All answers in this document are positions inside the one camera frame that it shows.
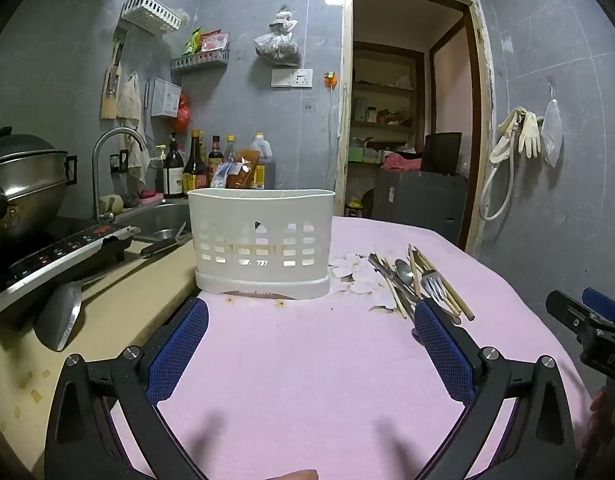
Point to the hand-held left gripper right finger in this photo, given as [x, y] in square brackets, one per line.
[445, 350]

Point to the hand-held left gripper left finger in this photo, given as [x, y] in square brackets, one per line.
[180, 350]

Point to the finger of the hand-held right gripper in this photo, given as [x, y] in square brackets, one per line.
[605, 305]
[570, 312]

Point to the set of wooden chopsticks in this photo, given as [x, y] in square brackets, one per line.
[457, 299]

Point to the steel fork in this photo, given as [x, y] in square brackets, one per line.
[432, 285]

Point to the steel spoon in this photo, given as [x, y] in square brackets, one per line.
[404, 271]

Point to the grey metal utensil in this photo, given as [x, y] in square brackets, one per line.
[385, 271]

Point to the white plastic utensil caddy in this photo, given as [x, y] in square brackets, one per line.
[260, 210]

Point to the person's right hand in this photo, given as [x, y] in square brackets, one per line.
[597, 425]

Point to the person's left hand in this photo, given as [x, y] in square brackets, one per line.
[297, 475]

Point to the steel bowl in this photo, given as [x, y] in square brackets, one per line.
[160, 234]

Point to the pink floral tablecloth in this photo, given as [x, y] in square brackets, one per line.
[312, 360]

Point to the steel sink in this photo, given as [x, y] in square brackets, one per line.
[162, 215]

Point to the grey cabinet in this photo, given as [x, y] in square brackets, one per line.
[417, 200]

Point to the dark scouring pad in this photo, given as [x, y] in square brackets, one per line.
[130, 200]

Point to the black induction cooker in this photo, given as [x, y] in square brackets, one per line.
[52, 255]

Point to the pink soap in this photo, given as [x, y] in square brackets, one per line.
[148, 194]

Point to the beige scrub sponge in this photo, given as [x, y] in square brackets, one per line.
[110, 204]

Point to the dark bottle with white label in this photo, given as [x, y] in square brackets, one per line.
[174, 175]

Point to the green pump bottle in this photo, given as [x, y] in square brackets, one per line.
[160, 175]

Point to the blue packet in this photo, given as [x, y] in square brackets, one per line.
[222, 175]

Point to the hanging white plastic bag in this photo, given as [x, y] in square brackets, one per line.
[552, 130]

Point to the cream rubber gloves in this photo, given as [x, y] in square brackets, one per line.
[530, 132]

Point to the steel faucet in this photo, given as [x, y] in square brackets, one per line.
[95, 180]

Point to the orange snack bag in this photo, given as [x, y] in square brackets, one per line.
[243, 170]

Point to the beige cloth behind faucet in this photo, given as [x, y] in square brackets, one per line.
[136, 162]

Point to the pink cloth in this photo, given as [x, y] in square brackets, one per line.
[400, 162]

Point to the red-capped sauce bottle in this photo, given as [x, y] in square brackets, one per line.
[215, 157]

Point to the clear bottle with yellow cap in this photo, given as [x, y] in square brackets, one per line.
[230, 150]

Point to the steel pot with black lid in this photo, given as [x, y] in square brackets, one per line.
[27, 185]

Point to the red plastic bag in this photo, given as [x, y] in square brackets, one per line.
[182, 115]

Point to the hanging steel utensil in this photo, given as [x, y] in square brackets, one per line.
[147, 105]

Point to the hanging beige cloth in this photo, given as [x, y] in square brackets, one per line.
[130, 97]

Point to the wooden cutting board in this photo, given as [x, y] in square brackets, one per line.
[109, 100]

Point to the wooden shelf unit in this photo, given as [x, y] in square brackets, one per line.
[387, 87]

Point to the green snack packet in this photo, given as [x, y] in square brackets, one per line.
[191, 42]

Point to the hanging kitchen cleaver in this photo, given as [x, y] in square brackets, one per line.
[119, 47]

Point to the red snack packet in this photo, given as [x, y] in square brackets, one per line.
[215, 41]

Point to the clear plastic bag of herbs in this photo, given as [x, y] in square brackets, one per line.
[277, 42]

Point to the black wall socket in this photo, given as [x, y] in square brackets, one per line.
[118, 164]

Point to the white perforated wall box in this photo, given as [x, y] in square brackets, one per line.
[166, 97]

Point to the white door frame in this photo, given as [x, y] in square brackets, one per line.
[345, 110]

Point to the grey wall shelf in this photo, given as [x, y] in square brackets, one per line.
[200, 61]

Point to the orange wall hook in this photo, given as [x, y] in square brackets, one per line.
[329, 80]

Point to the white wall socket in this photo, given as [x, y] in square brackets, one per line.
[302, 78]

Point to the white wall basket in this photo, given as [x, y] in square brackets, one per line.
[150, 12]

